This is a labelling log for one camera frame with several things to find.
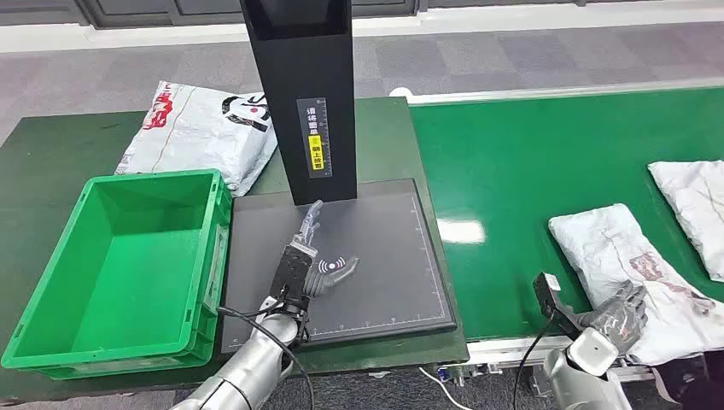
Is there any aluminium conveyor frame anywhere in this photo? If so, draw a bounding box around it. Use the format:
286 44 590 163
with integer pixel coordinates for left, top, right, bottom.
390 76 724 391

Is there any white cable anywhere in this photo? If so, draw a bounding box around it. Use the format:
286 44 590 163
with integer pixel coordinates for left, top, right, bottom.
418 366 476 410

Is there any black scanner column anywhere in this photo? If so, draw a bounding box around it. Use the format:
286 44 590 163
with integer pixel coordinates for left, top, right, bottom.
239 0 359 206

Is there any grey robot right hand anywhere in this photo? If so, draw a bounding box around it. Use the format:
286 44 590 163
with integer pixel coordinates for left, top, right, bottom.
574 279 650 355

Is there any green conveyor belt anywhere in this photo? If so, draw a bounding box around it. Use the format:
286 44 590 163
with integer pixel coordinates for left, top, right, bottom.
408 85 724 342

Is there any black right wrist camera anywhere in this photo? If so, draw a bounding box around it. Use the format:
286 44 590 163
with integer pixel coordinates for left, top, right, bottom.
532 272 584 341

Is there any large white printed parcel bag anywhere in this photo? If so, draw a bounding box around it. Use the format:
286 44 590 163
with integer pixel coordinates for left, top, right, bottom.
114 79 279 198

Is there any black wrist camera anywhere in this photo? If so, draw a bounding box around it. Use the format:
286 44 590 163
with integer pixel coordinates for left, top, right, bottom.
532 272 584 341
269 242 316 304

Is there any green plastic crate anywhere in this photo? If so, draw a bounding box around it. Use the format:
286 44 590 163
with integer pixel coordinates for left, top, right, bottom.
1 168 234 381

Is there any grey parcel bag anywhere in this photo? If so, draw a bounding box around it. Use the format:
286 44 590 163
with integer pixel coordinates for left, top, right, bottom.
547 203 724 368
647 160 724 283

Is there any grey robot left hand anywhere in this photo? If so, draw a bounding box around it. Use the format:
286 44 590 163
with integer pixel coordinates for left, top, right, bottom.
294 199 361 299

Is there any black camera cable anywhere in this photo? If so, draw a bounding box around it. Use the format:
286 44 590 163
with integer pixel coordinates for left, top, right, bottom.
511 313 558 410
216 305 316 410

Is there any black scanner base plate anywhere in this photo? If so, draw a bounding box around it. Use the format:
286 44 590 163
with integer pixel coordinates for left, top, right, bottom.
219 178 458 354

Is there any black yellow label sticker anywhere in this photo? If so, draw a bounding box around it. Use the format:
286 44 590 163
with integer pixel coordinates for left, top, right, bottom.
296 97 334 180

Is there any black right camera cable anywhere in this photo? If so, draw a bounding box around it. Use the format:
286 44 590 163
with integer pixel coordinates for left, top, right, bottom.
511 313 558 410

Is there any black left camera cable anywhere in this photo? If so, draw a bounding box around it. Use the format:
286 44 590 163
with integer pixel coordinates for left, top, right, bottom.
216 305 316 410

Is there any black bulky object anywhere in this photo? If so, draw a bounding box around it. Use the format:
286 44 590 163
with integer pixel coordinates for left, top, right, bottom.
656 353 724 410

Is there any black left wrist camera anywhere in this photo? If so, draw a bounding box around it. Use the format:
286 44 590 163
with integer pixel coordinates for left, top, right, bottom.
269 242 316 304

